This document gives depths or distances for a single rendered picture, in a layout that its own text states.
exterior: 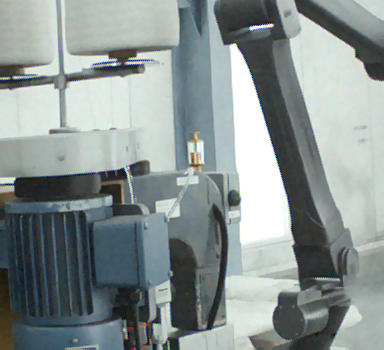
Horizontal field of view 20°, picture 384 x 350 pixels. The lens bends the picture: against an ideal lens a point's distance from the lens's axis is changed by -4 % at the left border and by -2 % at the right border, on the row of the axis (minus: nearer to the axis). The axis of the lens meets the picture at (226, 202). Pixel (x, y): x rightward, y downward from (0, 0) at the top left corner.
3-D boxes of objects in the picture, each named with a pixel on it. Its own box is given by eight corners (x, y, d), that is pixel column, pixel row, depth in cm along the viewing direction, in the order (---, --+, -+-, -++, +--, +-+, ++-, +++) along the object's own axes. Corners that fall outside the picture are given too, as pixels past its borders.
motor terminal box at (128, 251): (175, 296, 148) (170, 211, 147) (151, 309, 138) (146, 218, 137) (118, 296, 150) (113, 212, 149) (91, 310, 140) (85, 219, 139)
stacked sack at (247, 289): (342, 306, 534) (341, 276, 533) (289, 322, 501) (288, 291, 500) (236, 299, 577) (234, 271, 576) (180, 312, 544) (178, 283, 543)
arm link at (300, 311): (359, 245, 156) (310, 244, 162) (313, 256, 147) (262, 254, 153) (361, 326, 157) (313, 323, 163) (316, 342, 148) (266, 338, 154)
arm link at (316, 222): (292, -18, 143) (230, -9, 150) (269, -6, 139) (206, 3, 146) (370, 267, 158) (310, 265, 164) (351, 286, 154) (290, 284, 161)
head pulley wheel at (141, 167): (162, 174, 185) (161, 159, 184) (124, 178, 178) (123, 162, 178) (124, 174, 190) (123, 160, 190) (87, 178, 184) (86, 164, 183)
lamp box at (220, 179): (242, 222, 195) (239, 171, 195) (225, 225, 192) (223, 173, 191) (209, 221, 200) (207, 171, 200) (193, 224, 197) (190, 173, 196)
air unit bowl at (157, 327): (172, 342, 174) (169, 305, 173) (159, 345, 171) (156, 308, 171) (158, 340, 176) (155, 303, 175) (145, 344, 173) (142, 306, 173)
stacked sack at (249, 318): (301, 327, 488) (300, 295, 487) (204, 356, 437) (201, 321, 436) (228, 321, 515) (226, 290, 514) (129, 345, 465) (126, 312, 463)
